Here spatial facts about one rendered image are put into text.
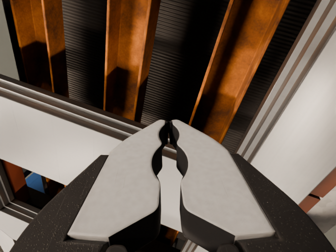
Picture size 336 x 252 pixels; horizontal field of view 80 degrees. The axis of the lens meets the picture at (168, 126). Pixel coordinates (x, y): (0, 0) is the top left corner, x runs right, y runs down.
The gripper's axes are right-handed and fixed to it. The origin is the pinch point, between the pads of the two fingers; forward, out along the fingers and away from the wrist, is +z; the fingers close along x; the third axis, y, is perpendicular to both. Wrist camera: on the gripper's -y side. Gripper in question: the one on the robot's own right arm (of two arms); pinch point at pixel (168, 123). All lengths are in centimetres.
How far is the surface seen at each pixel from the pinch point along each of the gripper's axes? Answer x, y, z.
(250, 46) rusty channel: 15.1, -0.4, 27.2
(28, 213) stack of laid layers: -43, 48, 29
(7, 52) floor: -109, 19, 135
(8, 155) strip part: -34.6, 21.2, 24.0
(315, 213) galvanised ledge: 38, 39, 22
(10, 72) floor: -113, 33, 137
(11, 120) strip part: -29.0, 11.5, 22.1
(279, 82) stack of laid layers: 13.4, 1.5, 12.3
